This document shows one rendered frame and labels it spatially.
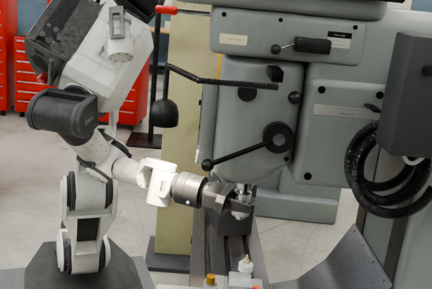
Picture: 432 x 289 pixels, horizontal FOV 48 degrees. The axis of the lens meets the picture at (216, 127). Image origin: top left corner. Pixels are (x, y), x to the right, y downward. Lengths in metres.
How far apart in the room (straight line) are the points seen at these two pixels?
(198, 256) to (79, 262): 0.62
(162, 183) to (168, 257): 2.04
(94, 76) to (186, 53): 1.63
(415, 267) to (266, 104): 0.52
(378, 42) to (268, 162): 0.36
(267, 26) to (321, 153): 0.31
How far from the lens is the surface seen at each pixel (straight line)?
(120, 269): 2.21
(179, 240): 3.31
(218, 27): 1.05
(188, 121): 3.00
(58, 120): 1.29
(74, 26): 1.38
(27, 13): 10.79
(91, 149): 1.42
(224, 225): 1.66
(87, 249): 1.99
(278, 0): 1.05
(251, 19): 1.05
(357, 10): 1.08
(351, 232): 1.54
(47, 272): 2.21
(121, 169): 1.47
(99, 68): 1.34
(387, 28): 1.13
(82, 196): 1.78
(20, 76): 6.26
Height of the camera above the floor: 1.77
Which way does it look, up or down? 16 degrees down
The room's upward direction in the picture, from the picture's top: 6 degrees clockwise
